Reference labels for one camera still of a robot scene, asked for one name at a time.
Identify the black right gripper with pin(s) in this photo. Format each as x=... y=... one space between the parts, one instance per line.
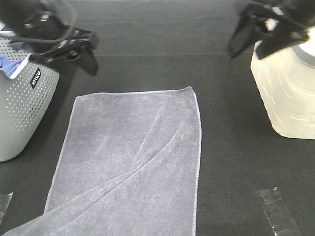
x=295 y=18

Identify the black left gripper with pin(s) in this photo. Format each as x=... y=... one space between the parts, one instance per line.
x=46 y=29

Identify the grey microfibre towel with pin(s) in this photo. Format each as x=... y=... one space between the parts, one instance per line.
x=129 y=166

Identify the blue towel in basket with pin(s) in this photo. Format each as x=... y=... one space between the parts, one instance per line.
x=9 y=66

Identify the black table mat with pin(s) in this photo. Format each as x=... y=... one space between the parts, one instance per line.
x=171 y=44

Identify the white plastic storage bin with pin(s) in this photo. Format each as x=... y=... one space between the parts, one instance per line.
x=286 y=83

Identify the grey perforated laundry basket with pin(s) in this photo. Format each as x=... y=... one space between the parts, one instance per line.
x=24 y=98

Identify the left clear tape strip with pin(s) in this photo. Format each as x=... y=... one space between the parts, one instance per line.
x=5 y=200

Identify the clear tape strip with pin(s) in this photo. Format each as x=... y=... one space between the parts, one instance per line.
x=277 y=213
x=5 y=200

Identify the right clear tape strip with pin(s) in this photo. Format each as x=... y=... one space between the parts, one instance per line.
x=277 y=213

